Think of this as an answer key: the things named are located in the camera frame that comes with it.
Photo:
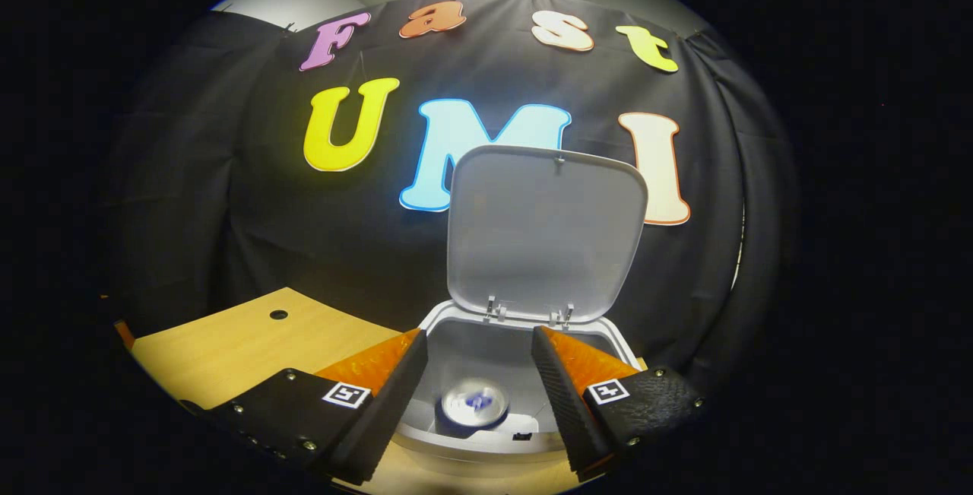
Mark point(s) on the silver pop can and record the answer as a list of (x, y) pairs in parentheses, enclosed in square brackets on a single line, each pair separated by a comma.
[(464, 404)]

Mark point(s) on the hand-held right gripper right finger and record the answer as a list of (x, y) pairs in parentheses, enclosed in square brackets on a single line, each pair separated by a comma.
[(566, 411)]

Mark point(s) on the black backdrop cloth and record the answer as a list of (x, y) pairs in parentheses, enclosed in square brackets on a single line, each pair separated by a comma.
[(228, 198)]

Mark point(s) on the wooden desktop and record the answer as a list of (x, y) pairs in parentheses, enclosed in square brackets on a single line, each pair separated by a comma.
[(228, 350)]

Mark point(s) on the white desktop garbage bin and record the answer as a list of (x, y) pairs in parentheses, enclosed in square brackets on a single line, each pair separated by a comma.
[(543, 229)]

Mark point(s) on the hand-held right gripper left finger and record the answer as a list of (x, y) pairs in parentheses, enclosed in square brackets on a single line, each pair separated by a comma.
[(384, 419)]

